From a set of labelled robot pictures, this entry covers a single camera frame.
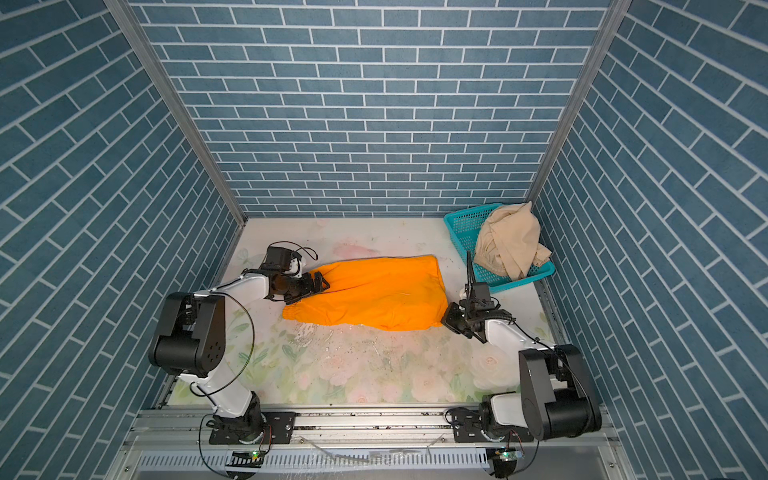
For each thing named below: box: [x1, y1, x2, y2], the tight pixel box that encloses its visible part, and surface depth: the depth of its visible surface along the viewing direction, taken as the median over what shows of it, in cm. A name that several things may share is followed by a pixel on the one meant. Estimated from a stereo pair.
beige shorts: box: [474, 201, 552, 281], surface depth 100 cm
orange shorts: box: [283, 256, 449, 332], surface depth 95 cm
